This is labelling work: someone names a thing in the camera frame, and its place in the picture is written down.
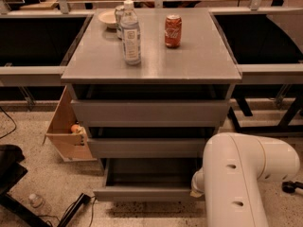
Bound black bar on floor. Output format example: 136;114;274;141
57;193;91;227

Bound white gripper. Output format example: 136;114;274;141
190;168;205;198

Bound clear plastic water bottle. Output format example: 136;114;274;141
120;0;141;65

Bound black cable on floor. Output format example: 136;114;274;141
37;196;98;227

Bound red cola can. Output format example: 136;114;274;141
165;14;182;48

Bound cardboard box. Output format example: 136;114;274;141
45;88;95;162

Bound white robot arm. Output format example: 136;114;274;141
191;132;300;227

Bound grey drawer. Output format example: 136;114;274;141
71;100;229;127
94;158;204;201
87;138;207;158

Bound white ceramic bowl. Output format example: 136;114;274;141
98;9;116;29

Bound orange fruit in box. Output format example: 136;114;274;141
70;124;79;133

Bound grey top drawer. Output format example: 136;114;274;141
71;100;229;127

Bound grey bottom drawer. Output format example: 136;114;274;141
94;158;204;201

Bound black chair base left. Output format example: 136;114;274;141
0;145;50;227

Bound grey drawer cabinet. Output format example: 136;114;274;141
61;7;243;175

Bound black caster wheel right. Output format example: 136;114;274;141
281;181;303;194

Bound plastic bottle on floor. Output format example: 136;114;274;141
28;194;51;216

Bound grey middle drawer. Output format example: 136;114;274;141
87;138;207;158

